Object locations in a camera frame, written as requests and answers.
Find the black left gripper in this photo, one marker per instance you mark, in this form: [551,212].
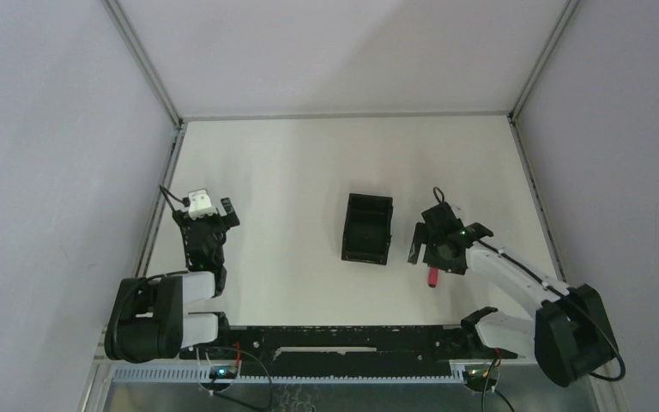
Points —
[205,222]

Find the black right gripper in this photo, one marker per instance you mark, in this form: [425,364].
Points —
[423,235]

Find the red handled screwdriver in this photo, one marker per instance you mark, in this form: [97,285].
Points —
[432,278]

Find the black plastic bin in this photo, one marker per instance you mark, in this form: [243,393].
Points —
[366,236]

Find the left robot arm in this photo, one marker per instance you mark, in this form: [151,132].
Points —
[150,319]

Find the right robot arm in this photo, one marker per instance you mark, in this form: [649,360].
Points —
[566,329]

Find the right controller board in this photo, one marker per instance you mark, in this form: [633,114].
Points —
[478,378]

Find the controller board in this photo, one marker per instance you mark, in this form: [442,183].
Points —
[478,378]
[218,373]

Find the left controller board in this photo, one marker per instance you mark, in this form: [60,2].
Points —
[218,373]

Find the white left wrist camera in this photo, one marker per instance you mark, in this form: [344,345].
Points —
[200,204]

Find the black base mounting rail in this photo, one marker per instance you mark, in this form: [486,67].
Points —
[348,352]

